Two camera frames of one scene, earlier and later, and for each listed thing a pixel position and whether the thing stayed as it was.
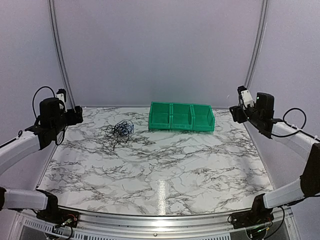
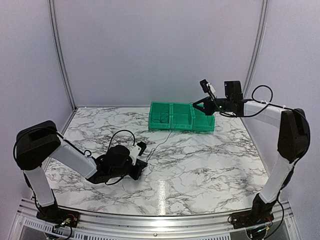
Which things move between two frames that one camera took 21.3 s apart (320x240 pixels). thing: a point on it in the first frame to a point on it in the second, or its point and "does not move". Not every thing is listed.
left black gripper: [73, 120] to [140, 166]
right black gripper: [237, 114] to [207, 109]
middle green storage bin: [182, 116] does not move
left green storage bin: [160, 115] does not move
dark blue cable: [124, 127] to [155, 148]
